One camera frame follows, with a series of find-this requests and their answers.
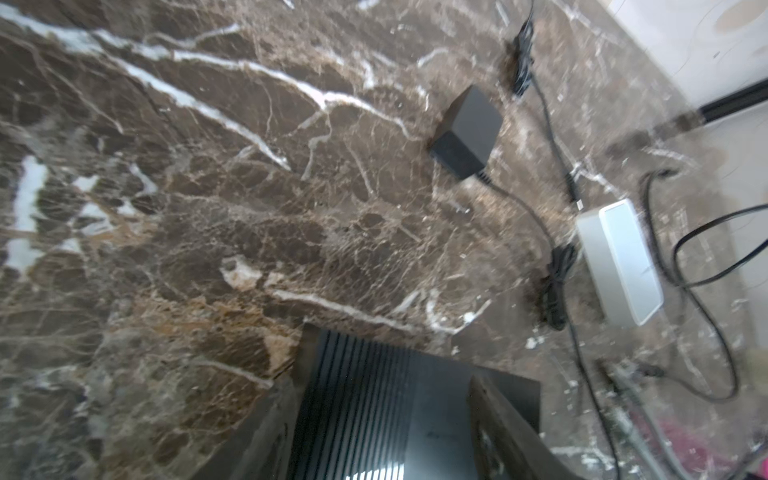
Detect black ethernet cable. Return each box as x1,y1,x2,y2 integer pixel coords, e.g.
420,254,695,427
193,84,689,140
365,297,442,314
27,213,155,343
638,167,768,404

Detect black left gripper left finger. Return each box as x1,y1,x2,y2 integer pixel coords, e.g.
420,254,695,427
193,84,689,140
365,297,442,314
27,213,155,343
192,376,299,480

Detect black corner frame post right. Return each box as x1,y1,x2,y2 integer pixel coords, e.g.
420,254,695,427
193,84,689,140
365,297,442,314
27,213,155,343
699,79,768,124

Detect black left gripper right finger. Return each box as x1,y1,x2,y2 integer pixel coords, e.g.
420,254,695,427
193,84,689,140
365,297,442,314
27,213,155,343
467,376,579,480

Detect black adapter cable with plug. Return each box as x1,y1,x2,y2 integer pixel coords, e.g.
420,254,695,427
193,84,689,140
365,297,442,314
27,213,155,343
476,170,622,480

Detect black network switch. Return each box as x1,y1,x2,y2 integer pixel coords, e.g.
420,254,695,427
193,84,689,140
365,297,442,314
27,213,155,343
287,324,541,479

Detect white rectangular box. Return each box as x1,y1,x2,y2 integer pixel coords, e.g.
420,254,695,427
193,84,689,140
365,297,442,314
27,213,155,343
576,199,664,327

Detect black power adapter near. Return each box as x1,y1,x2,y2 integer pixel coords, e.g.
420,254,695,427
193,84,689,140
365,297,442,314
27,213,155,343
428,85,503,180

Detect grey ethernet cable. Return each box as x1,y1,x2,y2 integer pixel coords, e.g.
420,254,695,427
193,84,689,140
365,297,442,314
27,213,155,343
599,359,768,480

